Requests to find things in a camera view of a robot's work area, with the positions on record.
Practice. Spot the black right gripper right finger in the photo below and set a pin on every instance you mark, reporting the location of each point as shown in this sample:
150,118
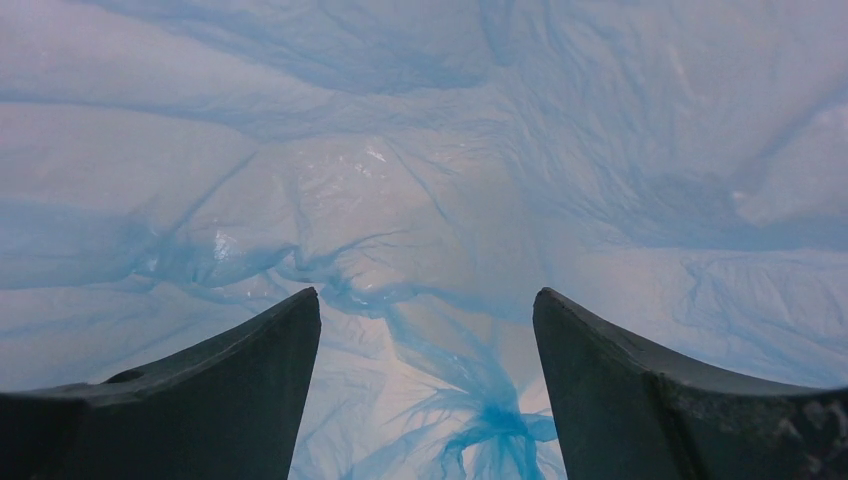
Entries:
626,407

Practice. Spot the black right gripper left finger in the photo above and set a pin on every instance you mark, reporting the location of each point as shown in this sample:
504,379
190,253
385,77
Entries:
228,407

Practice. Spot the blue plastic trash bag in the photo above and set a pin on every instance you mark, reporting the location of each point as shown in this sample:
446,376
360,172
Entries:
169,169

